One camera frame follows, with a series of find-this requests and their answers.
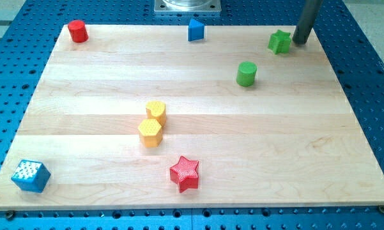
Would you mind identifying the green star block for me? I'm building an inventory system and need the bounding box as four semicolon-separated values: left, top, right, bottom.
268;29;291;54

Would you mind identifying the red star block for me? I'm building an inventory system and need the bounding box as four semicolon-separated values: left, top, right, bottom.
169;156;199;193

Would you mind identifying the yellow heart block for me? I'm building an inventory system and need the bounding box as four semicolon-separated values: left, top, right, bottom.
146;101;167;127

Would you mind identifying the yellow hexagon block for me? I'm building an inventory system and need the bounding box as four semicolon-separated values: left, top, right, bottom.
138;119;163;148

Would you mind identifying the light wooden board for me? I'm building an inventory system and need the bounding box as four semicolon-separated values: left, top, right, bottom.
0;25;384;210

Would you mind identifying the green cylinder block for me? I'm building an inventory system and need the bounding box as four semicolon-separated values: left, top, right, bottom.
236;61;257;87

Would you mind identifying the blue triangle block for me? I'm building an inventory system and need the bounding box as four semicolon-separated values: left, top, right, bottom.
188;19;205;42

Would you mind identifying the red cylinder block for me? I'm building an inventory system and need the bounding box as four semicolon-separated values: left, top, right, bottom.
67;20;89;43

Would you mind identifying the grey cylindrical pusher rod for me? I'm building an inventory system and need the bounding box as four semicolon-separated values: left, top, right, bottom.
293;0;323;45

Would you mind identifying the blue cube block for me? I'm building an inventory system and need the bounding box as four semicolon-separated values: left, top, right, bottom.
11;159;51;193

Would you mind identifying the blue perforated metal table plate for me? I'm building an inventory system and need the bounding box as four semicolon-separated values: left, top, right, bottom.
0;1;384;229

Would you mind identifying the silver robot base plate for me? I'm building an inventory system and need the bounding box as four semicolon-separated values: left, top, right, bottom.
154;0;222;13

